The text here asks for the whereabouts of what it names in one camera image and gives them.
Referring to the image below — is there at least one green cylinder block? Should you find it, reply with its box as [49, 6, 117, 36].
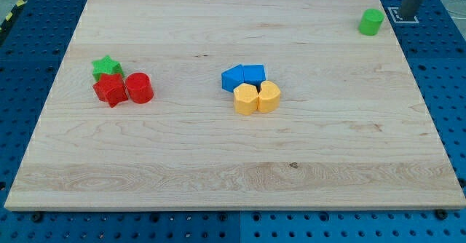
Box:
[358, 9, 384, 36]

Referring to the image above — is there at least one blue cube block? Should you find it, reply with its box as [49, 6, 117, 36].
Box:
[243, 64, 266, 87]

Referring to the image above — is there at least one yellow hexagon block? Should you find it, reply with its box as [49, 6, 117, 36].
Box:
[233, 83, 258, 116]

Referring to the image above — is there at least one blue triangular block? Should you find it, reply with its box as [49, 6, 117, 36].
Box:
[221, 64, 244, 92]

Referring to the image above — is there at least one yellow heart block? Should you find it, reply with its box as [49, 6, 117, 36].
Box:
[258, 80, 281, 113]

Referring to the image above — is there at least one red cylinder block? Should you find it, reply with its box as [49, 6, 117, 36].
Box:
[125, 72, 154, 104]

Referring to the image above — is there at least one wooden board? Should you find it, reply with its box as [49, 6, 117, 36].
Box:
[5, 0, 465, 212]

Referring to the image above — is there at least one red star block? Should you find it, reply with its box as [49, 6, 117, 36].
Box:
[92, 73, 128, 108]

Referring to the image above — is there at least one green star block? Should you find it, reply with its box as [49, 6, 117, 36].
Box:
[91, 55, 125, 82]

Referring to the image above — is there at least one white fiducial marker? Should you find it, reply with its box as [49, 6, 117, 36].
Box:
[387, 7, 419, 24]

